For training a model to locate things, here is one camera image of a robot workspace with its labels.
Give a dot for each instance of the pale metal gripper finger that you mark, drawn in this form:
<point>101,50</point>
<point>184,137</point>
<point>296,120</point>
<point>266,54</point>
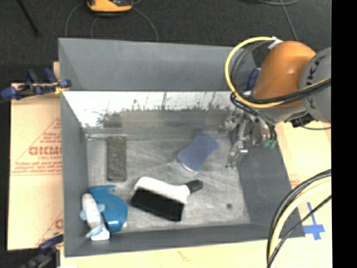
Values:
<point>235,155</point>

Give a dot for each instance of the blue cup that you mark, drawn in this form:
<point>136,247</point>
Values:
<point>198,151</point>

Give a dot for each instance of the grey metal bin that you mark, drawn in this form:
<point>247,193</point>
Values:
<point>156,155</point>

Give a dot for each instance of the white brush with black bristles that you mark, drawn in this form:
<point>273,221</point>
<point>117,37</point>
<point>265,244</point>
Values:
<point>161,197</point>

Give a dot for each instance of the dark green flat block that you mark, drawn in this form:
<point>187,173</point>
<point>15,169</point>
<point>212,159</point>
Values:
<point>117,158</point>

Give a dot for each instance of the blue spray bottle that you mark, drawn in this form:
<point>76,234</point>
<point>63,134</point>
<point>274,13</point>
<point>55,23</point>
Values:
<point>113,208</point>

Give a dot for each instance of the brown cardboard board, red print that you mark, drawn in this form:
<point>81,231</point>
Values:
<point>33,177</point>

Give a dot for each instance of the black cylinder on white bracket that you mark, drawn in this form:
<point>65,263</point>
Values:
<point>301,120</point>

